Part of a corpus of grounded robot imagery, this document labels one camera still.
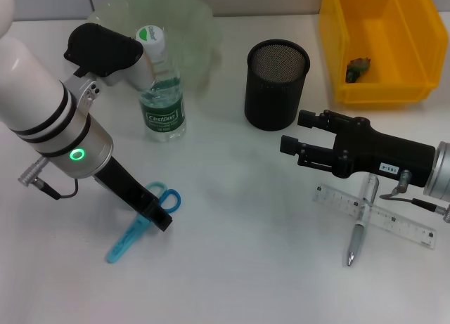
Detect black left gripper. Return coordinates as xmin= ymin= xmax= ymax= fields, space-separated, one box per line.
xmin=93 ymin=155 xmax=174 ymax=233

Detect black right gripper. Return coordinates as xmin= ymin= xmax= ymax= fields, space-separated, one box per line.
xmin=280 ymin=109 xmax=437 ymax=189

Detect green plastic wrapper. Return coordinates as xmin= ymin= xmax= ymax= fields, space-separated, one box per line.
xmin=345 ymin=56 xmax=373 ymax=84

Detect clear green-label water bottle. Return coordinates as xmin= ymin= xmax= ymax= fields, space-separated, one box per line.
xmin=135 ymin=24 xmax=187 ymax=144

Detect black mesh pen holder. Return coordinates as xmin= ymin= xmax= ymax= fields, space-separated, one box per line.
xmin=244 ymin=39 xmax=312 ymax=131

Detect blue scissors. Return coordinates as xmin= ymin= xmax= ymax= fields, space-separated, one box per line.
xmin=105 ymin=181 xmax=182 ymax=264

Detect silver pen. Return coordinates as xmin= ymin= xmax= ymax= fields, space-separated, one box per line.
xmin=342 ymin=172 xmax=380 ymax=268

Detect clear plastic ruler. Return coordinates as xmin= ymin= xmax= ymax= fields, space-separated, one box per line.
xmin=312 ymin=183 xmax=438 ymax=250

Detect translucent green fruit bowl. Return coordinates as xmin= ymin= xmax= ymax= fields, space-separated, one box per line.
xmin=87 ymin=0 xmax=224 ymax=93

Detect yellow plastic bin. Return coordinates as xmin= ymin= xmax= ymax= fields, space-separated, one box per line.
xmin=319 ymin=0 xmax=450 ymax=105

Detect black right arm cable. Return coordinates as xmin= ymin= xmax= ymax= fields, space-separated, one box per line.
xmin=379 ymin=169 xmax=450 ymax=223

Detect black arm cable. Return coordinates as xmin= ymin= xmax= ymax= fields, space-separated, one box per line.
xmin=379 ymin=169 xmax=450 ymax=223
xmin=18 ymin=157 xmax=80 ymax=201

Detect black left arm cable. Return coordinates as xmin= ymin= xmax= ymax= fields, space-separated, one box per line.
xmin=18 ymin=157 xmax=80 ymax=201

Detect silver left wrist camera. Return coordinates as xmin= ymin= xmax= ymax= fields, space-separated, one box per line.
xmin=63 ymin=22 xmax=155 ymax=91

